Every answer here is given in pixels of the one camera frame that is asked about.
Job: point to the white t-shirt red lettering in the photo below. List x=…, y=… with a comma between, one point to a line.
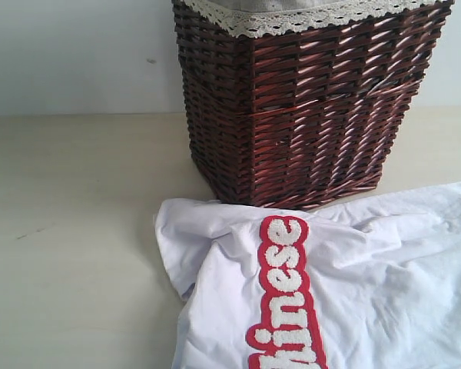
x=371, y=283

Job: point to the dark brown wicker basket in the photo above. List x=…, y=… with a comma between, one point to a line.
x=304, y=118

